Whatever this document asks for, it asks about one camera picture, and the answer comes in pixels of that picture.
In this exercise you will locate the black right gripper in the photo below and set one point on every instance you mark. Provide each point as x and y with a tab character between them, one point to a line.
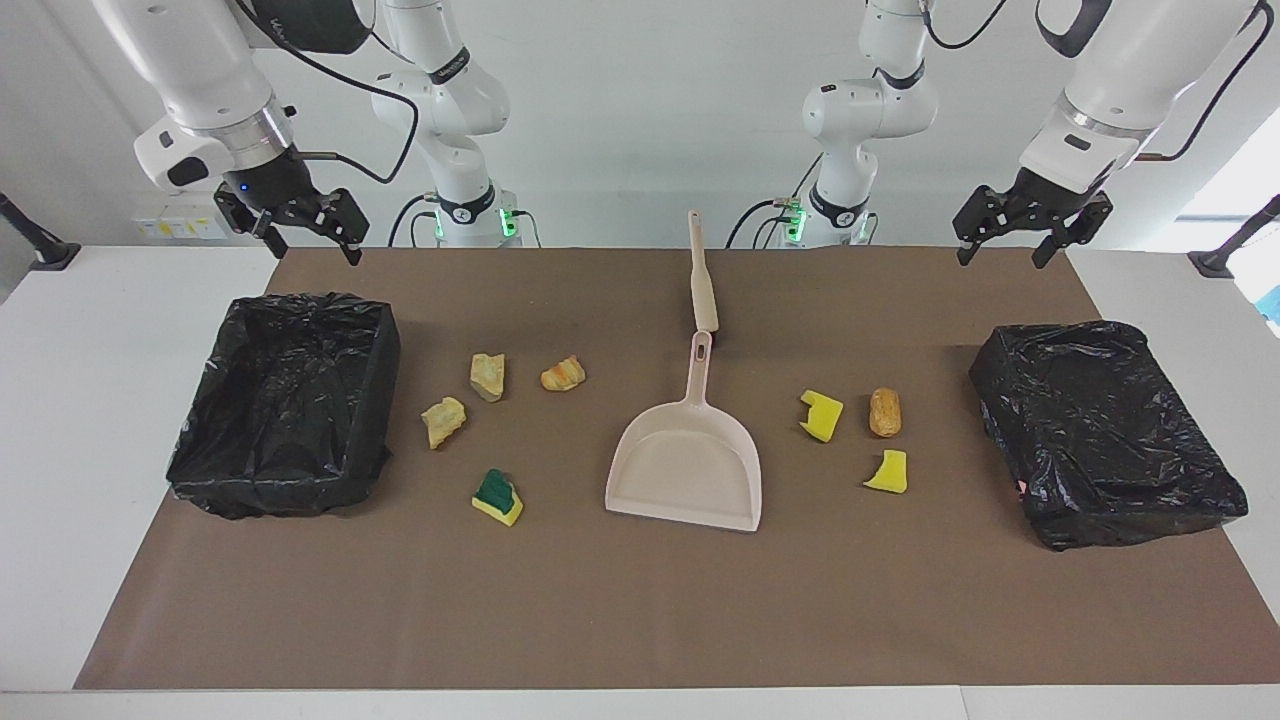
270	185

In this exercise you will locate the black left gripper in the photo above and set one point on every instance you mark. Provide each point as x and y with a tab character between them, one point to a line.
1045	205

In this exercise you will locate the brown bread roll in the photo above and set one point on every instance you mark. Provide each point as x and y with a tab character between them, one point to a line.
885	413

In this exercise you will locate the pale yellow bread chunk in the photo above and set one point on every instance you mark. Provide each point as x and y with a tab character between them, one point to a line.
487	377
443	422

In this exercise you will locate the notched yellow sponge piece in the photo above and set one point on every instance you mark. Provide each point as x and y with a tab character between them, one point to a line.
822	420

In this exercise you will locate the curved yellow sponge piece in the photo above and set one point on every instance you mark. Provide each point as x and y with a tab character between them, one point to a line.
888	475

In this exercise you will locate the orange striped bread piece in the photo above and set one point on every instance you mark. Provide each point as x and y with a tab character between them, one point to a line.
563	375

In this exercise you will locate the beige hand brush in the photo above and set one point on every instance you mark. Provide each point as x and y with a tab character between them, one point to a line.
703	290

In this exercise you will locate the green and yellow sponge piece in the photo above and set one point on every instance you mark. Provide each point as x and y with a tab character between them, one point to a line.
495	492

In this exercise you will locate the beige plastic dustpan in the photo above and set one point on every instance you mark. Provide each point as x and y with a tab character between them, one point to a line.
685	470

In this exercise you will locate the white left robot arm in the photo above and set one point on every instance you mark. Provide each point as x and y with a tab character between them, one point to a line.
1130	70

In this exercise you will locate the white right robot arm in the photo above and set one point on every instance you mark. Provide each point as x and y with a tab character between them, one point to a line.
200	60

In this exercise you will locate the open bin with black bag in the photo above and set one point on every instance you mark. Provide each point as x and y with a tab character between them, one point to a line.
280	420

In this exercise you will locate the black clamp stand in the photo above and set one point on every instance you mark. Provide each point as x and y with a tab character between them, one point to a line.
1215	262
50	255

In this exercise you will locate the box wrapped in black bag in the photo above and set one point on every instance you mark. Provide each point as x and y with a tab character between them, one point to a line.
1100	430

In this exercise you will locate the blue object at table edge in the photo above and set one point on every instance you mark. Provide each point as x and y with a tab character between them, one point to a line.
1272	305

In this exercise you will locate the brown paper table mat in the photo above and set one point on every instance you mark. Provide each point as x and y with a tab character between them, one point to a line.
640	600

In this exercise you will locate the white wall socket strip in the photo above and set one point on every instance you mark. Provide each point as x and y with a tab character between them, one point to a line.
180	218

